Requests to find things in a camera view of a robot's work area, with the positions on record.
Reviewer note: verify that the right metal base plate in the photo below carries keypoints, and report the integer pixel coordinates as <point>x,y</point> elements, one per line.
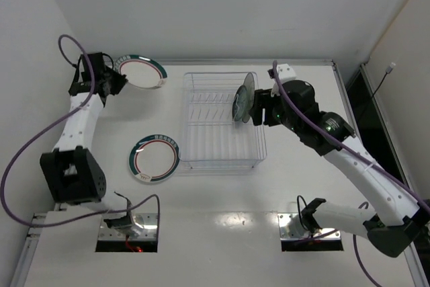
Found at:
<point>291,230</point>

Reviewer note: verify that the metal base plate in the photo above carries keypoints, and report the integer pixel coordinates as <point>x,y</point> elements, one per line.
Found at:
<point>291,230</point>
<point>144,228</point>

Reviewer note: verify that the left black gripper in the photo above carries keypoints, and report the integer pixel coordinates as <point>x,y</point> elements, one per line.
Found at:
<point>112,82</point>

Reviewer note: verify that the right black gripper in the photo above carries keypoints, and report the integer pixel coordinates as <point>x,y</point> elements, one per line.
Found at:
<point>256,108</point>

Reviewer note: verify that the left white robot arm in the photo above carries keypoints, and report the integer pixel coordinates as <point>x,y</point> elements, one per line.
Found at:
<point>73,175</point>

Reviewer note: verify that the green blue patterned plate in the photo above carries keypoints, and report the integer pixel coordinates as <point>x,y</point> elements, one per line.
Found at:
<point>239,104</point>

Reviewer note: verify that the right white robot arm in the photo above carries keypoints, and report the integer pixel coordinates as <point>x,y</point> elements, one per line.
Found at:
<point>396,218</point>

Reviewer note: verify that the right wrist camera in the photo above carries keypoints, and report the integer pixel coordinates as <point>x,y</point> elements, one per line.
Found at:
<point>285,72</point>

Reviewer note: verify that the white plate with characters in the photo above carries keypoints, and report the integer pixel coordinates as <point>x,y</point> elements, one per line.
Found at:
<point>249,84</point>

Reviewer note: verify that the green red rimmed plate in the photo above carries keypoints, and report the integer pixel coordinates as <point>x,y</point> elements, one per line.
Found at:
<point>154,159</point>
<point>141,72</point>

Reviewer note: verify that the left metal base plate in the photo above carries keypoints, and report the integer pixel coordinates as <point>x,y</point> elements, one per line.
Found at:
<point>144,228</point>

